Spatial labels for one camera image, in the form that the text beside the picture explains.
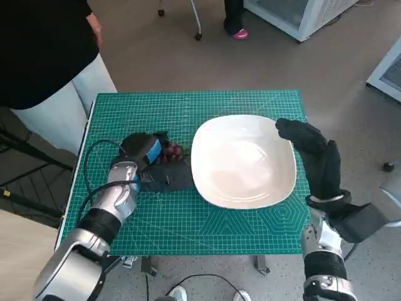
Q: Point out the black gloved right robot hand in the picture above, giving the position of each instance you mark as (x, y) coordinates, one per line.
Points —
(322, 163)

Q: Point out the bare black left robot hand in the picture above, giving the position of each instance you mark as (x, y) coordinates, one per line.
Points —
(136, 149)

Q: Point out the purple toy grape bunch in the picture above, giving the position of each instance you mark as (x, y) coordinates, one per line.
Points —
(173, 152)

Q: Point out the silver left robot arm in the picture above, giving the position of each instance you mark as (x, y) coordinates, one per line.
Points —
(119, 194)

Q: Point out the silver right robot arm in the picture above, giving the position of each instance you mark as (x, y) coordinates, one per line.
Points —
(322, 269)

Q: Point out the white square plate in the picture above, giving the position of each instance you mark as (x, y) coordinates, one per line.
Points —
(241, 163)

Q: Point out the green cutting mat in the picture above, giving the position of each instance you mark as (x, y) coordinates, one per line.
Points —
(194, 109)

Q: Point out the white vented appliance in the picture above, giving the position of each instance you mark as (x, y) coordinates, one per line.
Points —
(391, 72)

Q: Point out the grey metal table leg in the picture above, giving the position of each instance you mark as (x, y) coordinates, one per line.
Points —
(261, 265)
(148, 267)

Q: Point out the person's hand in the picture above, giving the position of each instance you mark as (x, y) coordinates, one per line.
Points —
(95, 29)

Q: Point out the black metal rack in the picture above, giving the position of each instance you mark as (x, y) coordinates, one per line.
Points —
(18, 197)

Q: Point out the black chair castor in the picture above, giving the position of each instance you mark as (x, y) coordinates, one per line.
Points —
(161, 12)

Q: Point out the person in black top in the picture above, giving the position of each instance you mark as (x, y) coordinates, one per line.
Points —
(40, 47)

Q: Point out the white glass-top appliance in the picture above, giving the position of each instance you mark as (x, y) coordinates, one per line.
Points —
(316, 15)

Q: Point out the white chair leg with castor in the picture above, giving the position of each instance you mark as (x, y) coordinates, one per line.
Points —
(196, 14)

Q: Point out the white left robot foot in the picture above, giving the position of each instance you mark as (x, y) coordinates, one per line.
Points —
(178, 293)

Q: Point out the white robot foot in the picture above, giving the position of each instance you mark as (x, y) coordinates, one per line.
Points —
(242, 297)
(178, 293)

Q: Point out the white right robot foot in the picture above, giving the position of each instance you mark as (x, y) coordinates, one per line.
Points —
(242, 297)

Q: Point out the person with pink shoe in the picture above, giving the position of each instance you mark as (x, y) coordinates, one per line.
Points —
(233, 15)

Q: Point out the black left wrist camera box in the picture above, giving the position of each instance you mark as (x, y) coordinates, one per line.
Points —
(169, 178)

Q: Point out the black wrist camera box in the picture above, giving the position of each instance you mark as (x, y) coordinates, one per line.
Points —
(360, 221)
(169, 178)

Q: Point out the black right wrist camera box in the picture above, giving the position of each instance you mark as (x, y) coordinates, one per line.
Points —
(360, 221)

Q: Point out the small silver bracket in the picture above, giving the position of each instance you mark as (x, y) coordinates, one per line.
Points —
(129, 261)

